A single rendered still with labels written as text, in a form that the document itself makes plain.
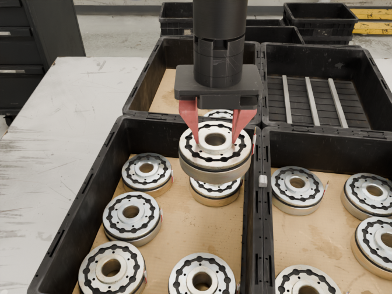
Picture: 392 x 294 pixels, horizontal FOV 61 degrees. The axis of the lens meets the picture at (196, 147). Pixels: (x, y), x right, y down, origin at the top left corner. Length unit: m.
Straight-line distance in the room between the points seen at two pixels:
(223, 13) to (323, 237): 0.45
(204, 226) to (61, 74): 0.96
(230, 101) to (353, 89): 0.73
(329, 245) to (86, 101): 0.90
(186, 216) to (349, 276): 0.29
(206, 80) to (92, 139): 0.70
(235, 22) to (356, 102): 0.70
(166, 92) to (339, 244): 0.60
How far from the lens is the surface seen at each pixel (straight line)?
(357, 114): 0.98
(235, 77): 0.39
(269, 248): 0.50
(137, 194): 0.64
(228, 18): 0.35
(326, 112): 0.95
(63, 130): 1.11
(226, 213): 0.65
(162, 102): 0.93
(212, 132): 0.48
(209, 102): 0.39
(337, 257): 0.64
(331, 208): 0.70
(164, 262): 0.60
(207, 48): 0.37
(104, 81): 1.31
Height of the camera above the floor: 1.35
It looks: 42 degrees down
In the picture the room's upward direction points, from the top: straight up
